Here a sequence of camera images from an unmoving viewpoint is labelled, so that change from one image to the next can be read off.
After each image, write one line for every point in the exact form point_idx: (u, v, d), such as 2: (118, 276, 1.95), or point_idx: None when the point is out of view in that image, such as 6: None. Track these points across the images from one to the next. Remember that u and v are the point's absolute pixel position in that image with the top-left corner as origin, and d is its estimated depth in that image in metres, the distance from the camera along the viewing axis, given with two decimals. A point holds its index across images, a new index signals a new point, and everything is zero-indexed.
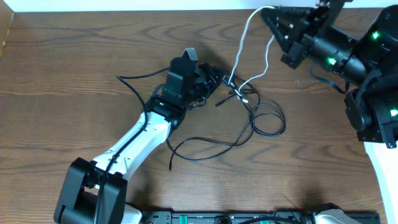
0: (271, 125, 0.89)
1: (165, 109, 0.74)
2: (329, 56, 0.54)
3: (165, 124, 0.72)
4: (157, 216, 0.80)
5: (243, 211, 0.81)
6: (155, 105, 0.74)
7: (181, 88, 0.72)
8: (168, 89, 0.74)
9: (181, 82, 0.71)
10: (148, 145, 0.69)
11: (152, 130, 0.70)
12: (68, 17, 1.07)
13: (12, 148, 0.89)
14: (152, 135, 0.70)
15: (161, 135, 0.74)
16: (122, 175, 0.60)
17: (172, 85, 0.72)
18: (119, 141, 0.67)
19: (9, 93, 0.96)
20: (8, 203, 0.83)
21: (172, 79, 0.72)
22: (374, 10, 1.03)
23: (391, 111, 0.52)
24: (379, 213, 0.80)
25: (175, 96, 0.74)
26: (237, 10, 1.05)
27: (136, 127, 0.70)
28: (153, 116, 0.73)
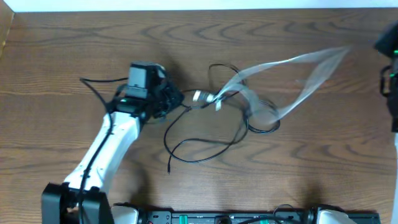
0: (265, 121, 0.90)
1: (129, 104, 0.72)
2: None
3: (131, 121, 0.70)
4: (157, 216, 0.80)
5: (243, 210, 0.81)
6: (117, 102, 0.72)
7: (143, 81, 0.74)
8: (130, 86, 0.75)
9: (145, 74, 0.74)
10: (119, 149, 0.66)
11: (119, 132, 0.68)
12: (68, 17, 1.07)
13: (12, 148, 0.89)
14: (120, 137, 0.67)
15: (130, 135, 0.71)
16: (98, 188, 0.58)
17: (135, 80, 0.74)
18: (87, 154, 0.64)
19: (9, 93, 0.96)
20: (8, 203, 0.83)
21: (134, 74, 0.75)
22: (375, 10, 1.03)
23: None
24: (379, 213, 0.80)
25: (138, 91, 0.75)
26: (237, 9, 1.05)
27: (102, 134, 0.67)
28: (118, 117, 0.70)
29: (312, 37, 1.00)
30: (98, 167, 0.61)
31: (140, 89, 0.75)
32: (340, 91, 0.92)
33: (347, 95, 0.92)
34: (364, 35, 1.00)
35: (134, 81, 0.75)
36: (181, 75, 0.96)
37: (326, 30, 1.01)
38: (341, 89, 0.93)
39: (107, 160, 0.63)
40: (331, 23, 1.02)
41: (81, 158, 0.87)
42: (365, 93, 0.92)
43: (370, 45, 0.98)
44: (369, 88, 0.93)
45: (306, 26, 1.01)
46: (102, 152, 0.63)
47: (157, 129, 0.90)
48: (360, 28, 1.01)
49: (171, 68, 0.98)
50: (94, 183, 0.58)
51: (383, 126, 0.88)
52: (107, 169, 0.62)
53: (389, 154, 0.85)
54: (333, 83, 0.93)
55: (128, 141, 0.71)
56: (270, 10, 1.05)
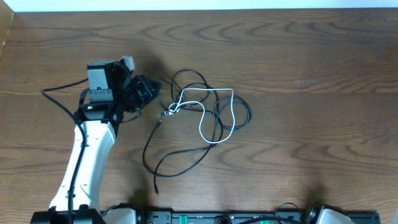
0: (238, 117, 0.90)
1: (97, 110, 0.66)
2: None
3: (104, 126, 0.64)
4: (157, 216, 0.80)
5: (243, 211, 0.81)
6: (84, 111, 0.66)
7: (106, 83, 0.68)
8: (93, 90, 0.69)
9: (104, 73, 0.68)
10: (97, 157, 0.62)
11: (92, 142, 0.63)
12: (68, 17, 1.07)
13: (12, 148, 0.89)
14: (96, 147, 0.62)
15: (107, 140, 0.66)
16: (88, 206, 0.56)
17: (96, 83, 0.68)
18: (67, 172, 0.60)
19: (9, 93, 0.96)
20: (8, 203, 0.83)
21: (92, 76, 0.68)
22: (375, 10, 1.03)
23: None
24: (379, 213, 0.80)
25: (103, 94, 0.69)
26: (237, 9, 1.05)
27: (78, 147, 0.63)
28: (90, 128, 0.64)
29: (312, 37, 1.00)
30: (82, 184, 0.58)
31: (104, 90, 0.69)
32: (340, 91, 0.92)
33: (347, 96, 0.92)
34: (364, 36, 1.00)
35: (96, 84, 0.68)
36: (181, 75, 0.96)
37: (326, 30, 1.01)
38: (341, 89, 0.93)
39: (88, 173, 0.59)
40: (331, 23, 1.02)
41: None
42: (365, 93, 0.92)
43: (370, 45, 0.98)
44: (369, 88, 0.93)
45: (306, 27, 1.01)
46: (81, 167, 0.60)
47: (156, 129, 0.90)
48: (361, 28, 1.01)
49: (171, 68, 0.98)
50: (80, 201, 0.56)
51: (383, 126, 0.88)
52: (91, 183, 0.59)
53: (390, 154, 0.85)
54: (333, 83, 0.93)
55: (106, 147, 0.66)
56: (270, 10, 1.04)
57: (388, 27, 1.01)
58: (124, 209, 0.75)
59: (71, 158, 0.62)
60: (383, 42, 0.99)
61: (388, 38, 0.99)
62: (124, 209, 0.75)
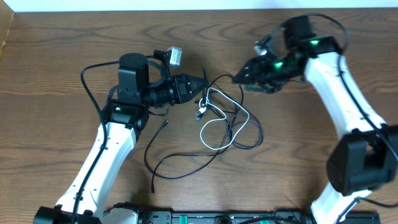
0: (249, 137, 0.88)
1: (124, 114, 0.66)
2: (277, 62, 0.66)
3: (127, 132, 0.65)
4: (157, 216, 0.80)
5: (243, 211, 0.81)
6: (112, 111, 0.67)
7: (135, 84, 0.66)
8: (123, 91, 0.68)
9: (134, 78, 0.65)
10: (114, 163, 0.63)
11: (113, 145, 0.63)
12: (68, 17, 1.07)
13: (12, 148, 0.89)
14: (115, 152, 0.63)
15: (126, 147, 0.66)
16: (93, 213, 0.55)
17: (126, 84, 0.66)
18: (81, 172, 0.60)
19: (9, 93, 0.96)
20: (7, 203, 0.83)
21: (123, 78, 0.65)
22: (374, 10, 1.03)
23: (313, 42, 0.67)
24: (379, 213, 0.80)
25: (132, 96, 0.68)
26: (237, 9, 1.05)
27: (96, 147, 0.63)
28: (112, 129, 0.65)
29: None
30: (92, 188, 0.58)
31: (133, 93, 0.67)
32: None
33: None
34: (364, 36, 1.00)
35: (125, 84, 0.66)
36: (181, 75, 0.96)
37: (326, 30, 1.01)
38: None
39: (101, 178, 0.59)
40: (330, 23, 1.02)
41: (81, 158, 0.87)
42: (365, 93, 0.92)
43: (370, 45, 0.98)
44: (369, 88, 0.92)
45: None
46: (95, 170, 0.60)
47: (157, 129, 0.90)
48: (361, 28, 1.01)
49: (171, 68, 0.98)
50: (87, 206, 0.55)
51: None
52: (101, 190, 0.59)
53: None
54: None
55: (124, 153, 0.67)
56: (270, 10, 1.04)
57: (388, 27, 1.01)
58: (126, 211, 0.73)
59: (88, 157, 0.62)
60: (382, 42, 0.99)
61: (387, 38, 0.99)
62: (121, 209, 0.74)
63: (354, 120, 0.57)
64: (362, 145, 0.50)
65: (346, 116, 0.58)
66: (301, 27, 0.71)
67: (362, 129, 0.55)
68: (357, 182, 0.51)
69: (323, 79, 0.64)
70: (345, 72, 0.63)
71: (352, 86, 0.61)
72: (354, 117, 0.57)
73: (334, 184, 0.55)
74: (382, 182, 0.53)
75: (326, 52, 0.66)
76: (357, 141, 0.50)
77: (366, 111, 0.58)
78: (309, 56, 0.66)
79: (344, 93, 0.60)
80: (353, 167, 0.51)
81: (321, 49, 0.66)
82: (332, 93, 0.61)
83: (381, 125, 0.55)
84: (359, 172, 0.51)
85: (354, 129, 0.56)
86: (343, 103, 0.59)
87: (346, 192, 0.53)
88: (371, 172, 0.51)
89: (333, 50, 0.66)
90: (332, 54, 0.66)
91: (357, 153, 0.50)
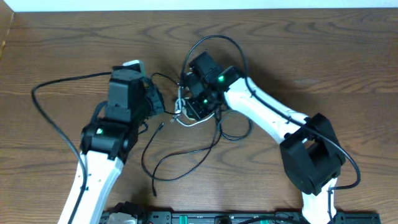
0: (237, 133, 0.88)
1: (106, 137, 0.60)
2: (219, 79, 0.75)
3: (110, 165, 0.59)
4: (157, 216, 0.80)
5: (243, 211, 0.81)
6: (91, 133, 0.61)
7: (126, 101, 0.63)
8: (111, 106, 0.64)
9: (125, 93, 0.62)
10: (98, 201, 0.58)
11: (94, 183, 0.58)
12: (67, 17, 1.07)
13: (12, 148, 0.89)
14: (98, 192, 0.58)
15: (112, 177, 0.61)
16: None
17: (117, 98, 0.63)
18: (63, 217, 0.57)
19: (9, 93, 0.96)
20: (8, 203, 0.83)
21: (114, 92, 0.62)
22: (374, 10, 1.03)
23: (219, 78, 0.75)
24: (379, 213, 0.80)
25: (120, 113, 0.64)
26: (237, 9, 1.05)
27: (77, 186, 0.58)
28: (91, 163, 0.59)
29: (311, 37, 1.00)
30: None
31: (123, 109, 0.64)
32: (340, 92, 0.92)
33: (348, 95, 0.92)
34: (364, 35, 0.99)
35: (115, 99, 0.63)
36: None
37: (326, 30, 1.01)
38: (341, 89, 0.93)
39: None
40: (330, 23, 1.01)
41: None
42: (365, 93, 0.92)
43: (370, 45, 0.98)
44: (369, 88, 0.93)
45: (306, 27, 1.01)
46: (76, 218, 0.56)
47: (157, 129, 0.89)
48: (360, 28, 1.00)
49: (171, 68, 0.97)
50: None
51: (383, 127, 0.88)
52: None
53: (389, 154, 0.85)
54: (333, 83, 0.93)
55: (109, 185, 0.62)
56: (270, 10, 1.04)
57: (388, 28, 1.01)
58: (125, 216, 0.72)
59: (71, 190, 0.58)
60: (383, 43, 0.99)
61: (388, 38, 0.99)
62: (122, 213, 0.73)
63: (281, 128, 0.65)
64: (300, 147, 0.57)
65: (274, 126, 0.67)
66: (206, 64, 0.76)
67: (291, 132, 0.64)
68: (310, 172, 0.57)
69: (244, 105, 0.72)
70: (256, 90, 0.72)
71: (266, 98, 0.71)
72: (280, 126, 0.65)
73: (301, 186, 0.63)
74: (337, 167, 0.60)
75: (234, 79, 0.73)
76: (293, 144, 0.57)
77: (291, 114, 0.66)
78: (222, 90, 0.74)
79: (264, 111, 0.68)
80: (306, 168, 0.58)
81: (230, 79, 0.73)
82: (259, 116, 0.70)
83: (304, 119, 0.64)
84: (311, 169, 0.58)
85: (285, 134, 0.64)
86: (267, 117, 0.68)
87: (313, 188, 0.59)
88: (323, 162, 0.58)
89: (239, 76, 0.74)
90: (240, 79, 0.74)
91: (298, 156, 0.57)
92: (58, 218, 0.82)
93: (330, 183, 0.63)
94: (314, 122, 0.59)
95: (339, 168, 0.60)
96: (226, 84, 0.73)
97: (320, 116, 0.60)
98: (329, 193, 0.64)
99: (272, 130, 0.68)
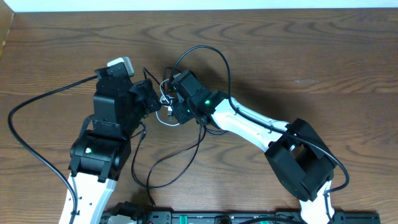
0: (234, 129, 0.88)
1: (95, 156, 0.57)
2: (206, 103, 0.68)
3: (101, 186, 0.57)
4: (157, 216, 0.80)
5: (243, 211, 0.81)
6: (79, 152, 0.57)
7: (114, 115, 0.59)
8: (97, 121, 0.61)
9: (112, 107, 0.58)
10: None
11: (85, 207, 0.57)
12: (68, 17, 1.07)
13: (12, 148, 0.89)
14: (90, 216, 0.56)
15: (106, 199, 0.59)
16: None
17: (104, 113, 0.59)
18: None
19: (9, 93, 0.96)
20: (7, 203, 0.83)
21: (100, 107, 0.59)
22: (374, 10, 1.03)
23: (206, 101, 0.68)
24: (379, 213, 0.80)
25: (109, 127, 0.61)
26: (237, 10, 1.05)
27: (67, 212, 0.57)
28: (80, 187, 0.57)
29: (312, 37, 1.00)
30: None
31: (112, 124, 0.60)
32: (340, 91, 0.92)
33: (348, 95, 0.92)
34: (363, 36, 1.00)
35: (102, 114, 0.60)
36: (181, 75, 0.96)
37: (326, 30, 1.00)
38: (341, 89, 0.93)
39: None
40: (330, 23, 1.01)
41: None
42: (365, 93, 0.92)
43: (370, 45, 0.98)
44: (369, 88, 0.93)
45: (306, 27, 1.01)
46: None
47: (157, 129, 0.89)
48: (360, 28, 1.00)
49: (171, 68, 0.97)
50: None
51: (383, 127, 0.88)
52: None
53: (389, 154, 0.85)
54: (333, 83, 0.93)
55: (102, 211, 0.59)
56: (270, 10, 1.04)
57: (387, 28, 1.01)
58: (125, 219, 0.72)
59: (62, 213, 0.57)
60: (383, 43, 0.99)
61: (388, 39, 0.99)
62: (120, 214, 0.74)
63: (265, 139, 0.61)
64: (284, 155, 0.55)
65: (259, 138, 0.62)
66: (191, 85, 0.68)
67: (275, 140, 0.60)
68: (301, 179, 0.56)
69: (227, 122, 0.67)
70: (239, 107, 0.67)
71: (250, 112, 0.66)
72: (264, 136, 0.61)
73: (297, 196, 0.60)
74: (329, 169, 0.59)
75: (219, 101, 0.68)
76: (277, 152, 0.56)
77: (274, 123, 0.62)
78: (209, 113, 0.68)
79: (248, 126, 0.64)
80: (296, 175, 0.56)
81: (216, 102, 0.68)
82: (244, 131, 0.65)
83: (286, 127, 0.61)
84: (303, 175, 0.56)
85: (269, 143, 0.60)
86: (251, 129, 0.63)
87: (310, 196, 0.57)
88: (313, 167, 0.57)
89: (224, 97, 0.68)
90: (224, 101, 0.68)
91: (286, 163, 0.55)
92: (58, 218, 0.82)
93: (326, 186, 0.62)
94: (295, 127, 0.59)
95: (331, 170, 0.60)
96: (211, 106, 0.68)
97: (300, 121, 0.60)
98: (326, 197, 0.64)
99: (257, 142, 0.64)
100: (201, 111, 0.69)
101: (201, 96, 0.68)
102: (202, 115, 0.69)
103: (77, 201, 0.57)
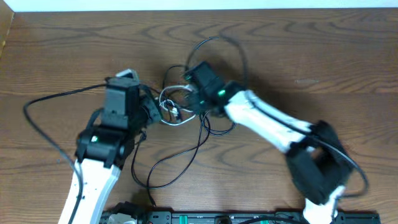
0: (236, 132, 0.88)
1: (101, 144, 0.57)
2: (220, 94, 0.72)
3: (106, 173, 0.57)
4: (157, 216, 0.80)
5: (243, 211, 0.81)
6: (86, 140, 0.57)
7: (125, 107, 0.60)
8: (107, 112, 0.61)
9: (124, 98, 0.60)
10: (96, 210, 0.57)
11: (91, 192, 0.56)
12: (67, 17, 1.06)
13: (12, 148, 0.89)
14: (95, 200, 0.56)
15: (110, 185, 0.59)
16: None
17: (115, 104, 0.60)
18: None
19: (9, 93, 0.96)
20: (7, 203, 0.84)
21: (111, 98, 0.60)
22: (374, 10, 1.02)
23: (221, 92, 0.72)
24: (379, 214, 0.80)
25: (117, 119, 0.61)
26: (237, 9, 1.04)
27: (72, 196, 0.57)
28: (86, 172, 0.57)
29: (312, 37, 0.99)
30: None
31: (120, 116, 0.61)
32: (340, 92, 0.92)
33: (348, 95, 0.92)
34: (364, 35, 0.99)
35: (112, 106, 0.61)
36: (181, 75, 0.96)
37: (326, 30, 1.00)
38: (341, 89, 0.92)
39: None
40: (330, 23, 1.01)
41: None
42: (365, 93, 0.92)
43: (370, 45, 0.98)
44: (369, 88, 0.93)
45: (306, 27, 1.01)
46: None
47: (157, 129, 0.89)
48: (360, 28, 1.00)
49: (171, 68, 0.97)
50: None
51: (383, 127, 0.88)
52: None
53: (389, 154, 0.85)
54: (333, 83, 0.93)
55: (108, 191, 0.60)
56: (270, 10, 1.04)
57: (387, 27, 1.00)
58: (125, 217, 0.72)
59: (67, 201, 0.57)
60: (383, 43, 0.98)
61: (388, 39, 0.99)
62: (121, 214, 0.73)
63: (285, 137, 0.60)
64: (306, 157, 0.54)
65: (278, 136, 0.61)
66: (204, 76, 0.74)
67: (296, 142, 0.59)
68: (321, 183, 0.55)
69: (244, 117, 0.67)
70: (258, 102, 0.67)
71: (270, 109, 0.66)
72: (284, 135, 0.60)
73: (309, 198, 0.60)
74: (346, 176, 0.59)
75: (234, 93, 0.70)
76: (298, 152, 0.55)
77: (297, 124, 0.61)
78: (222, 104, 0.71)
79: (267, 122, 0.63)
80: (316, 178, 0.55)
81: (229, 94, 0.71)
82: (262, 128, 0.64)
83: (308, 128, 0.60)
84: (323, 180, 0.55)
85: (290, 144, 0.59)
86: (270, 127, 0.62)
87: (323, 200, 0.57)
88: (333, 172, 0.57)
89: (239, 88, 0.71)
90: (242, 93, 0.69)
91: (305, 164, 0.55)
92: (58, 217, 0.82)
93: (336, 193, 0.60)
94: (316, 130, 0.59)
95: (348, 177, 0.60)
96: (225, 97, 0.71)
97: (322, 126, 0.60)
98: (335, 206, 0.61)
99: (274, 140, 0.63)
100: (215, 101, 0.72)
101: (216, 87, 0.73)
102: (216, 106, 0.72)
103: (83, 186, 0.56)
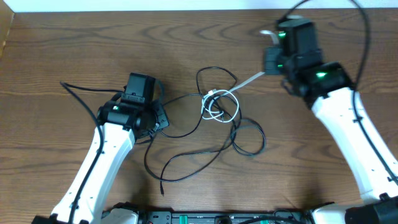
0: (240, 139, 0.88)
1: (122, 114, 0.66)
2: (319, 73, 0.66)
3: (124, 134, 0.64)
4: (157, 216, 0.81)
5: (243, 211, 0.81)
6: (108, 109, 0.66)
7: (143, 89, 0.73)
8: (127, 94, 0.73)
9: (143, 83, 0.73)
10: (112, 166, 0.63)
11: (110, 148, 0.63)
12: (67, 17, 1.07)
13: (12, 148, 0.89)
14: (112, 155, 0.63)
15: (125, 148, 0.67)
16: None
17: (135, 88, 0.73)
18: (77, 178, 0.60)
19: (9, 93, 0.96)
20: (8, 203, 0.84)
21: (134, 83, 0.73)
22: (374, 10, 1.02)
23: (319, 73, 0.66)
24: None
25: (136, 99, 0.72)
26: (237, 9, 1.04)
27: (92, 151, 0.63)
28: (107, 130, 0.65)
29: None
30: (89, 196, 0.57)
31: (138, 97, 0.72)
32: None
33: None
34: (363, 36, 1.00)
35: (134, 89, 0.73)
36: (181, 75, 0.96)
37: (326, 30, 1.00)
38: None
39: (97, 186, 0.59)
40: (330, 23, 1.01)
41: (81, 158, 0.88)
42: (364, 94, 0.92)
43: (370, 45, 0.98)
44: (369, 88, 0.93)
45: None
46: (89, 179, 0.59)
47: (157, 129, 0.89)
48: (360, 28, 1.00)
49: (171, 68, 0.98)
50: (83, 216, 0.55)
51: (382, 127, 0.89)
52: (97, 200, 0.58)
53: None
54: None
55: (122, 155, 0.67)
56: (270, 10, 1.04)
57: (387, 28, 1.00)
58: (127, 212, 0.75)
59: (84, 162, 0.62)
60: (382, 43, 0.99)
61: (388, 39, 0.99)
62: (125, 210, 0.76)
63: (376, 177, 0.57)
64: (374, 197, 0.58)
65: (369, 174, 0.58)
66: (305, 40, 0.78)
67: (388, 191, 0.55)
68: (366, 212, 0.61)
69: (331, 121, 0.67)
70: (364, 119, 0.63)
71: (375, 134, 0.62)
72: (377, 175, 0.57)
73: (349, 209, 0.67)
74: None
75: (336, 79, 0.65)
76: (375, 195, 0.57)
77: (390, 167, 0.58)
78: (316, 89, 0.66)
79: (359, 145, 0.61)
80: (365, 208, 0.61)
81: (329, 78, 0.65)
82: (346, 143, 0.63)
83: None
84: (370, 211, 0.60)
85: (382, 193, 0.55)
86: (360, 149, 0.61)
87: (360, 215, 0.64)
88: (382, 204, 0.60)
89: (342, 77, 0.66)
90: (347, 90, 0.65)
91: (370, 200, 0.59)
92: None
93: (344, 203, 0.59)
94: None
95: None
96: (324, 81, 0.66)
97: None
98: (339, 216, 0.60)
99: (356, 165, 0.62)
100: (312, 83, 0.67)
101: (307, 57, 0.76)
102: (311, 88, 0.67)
103: (103, 142, 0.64)
